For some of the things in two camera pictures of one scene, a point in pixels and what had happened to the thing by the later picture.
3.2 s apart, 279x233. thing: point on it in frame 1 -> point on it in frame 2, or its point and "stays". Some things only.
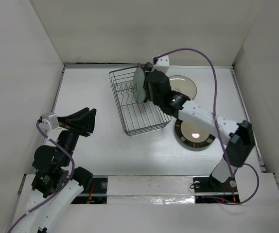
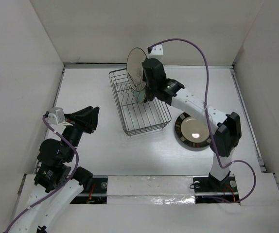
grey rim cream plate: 183,85 -> 134,69
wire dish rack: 135,118 stays
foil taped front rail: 152,190 stays
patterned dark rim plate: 192,134 stays
